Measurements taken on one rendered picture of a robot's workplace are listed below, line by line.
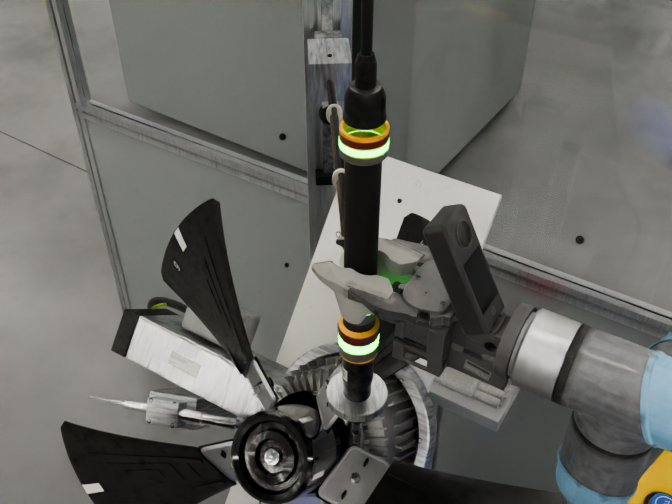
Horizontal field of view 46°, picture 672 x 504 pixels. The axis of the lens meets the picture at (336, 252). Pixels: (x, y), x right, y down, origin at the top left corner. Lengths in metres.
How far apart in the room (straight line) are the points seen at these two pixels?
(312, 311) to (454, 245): 0.65
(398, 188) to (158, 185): 1.04
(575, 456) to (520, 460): 1.30
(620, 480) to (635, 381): 0.12
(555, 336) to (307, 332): 0.67
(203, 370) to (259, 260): 0.84
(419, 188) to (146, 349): 0.51
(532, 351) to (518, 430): 1.29
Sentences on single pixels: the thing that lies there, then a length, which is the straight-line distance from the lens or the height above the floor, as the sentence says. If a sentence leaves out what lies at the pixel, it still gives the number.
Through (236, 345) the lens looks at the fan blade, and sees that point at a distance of 1.09.
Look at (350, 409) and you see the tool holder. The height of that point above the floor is 1.36.
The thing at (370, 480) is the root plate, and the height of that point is 1.18.
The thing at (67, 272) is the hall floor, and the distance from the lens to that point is 3.25.
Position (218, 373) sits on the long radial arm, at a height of 1.13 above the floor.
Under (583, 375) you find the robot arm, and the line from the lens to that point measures 0.70.
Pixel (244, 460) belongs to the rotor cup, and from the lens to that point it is 1.06.
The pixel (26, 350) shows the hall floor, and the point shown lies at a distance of 2.99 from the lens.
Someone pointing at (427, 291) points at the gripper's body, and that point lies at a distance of 0.74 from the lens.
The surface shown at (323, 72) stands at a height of 1.46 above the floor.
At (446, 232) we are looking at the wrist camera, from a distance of 0.67.
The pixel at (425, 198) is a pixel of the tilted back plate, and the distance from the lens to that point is 1.24.
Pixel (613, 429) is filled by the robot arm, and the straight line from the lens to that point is 0.73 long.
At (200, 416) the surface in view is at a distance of 1.24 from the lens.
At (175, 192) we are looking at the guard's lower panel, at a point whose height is 0.82.
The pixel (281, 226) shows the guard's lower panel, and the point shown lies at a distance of 1.94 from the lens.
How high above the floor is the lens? 2.08
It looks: 41 degrees down
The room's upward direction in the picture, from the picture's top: straight up
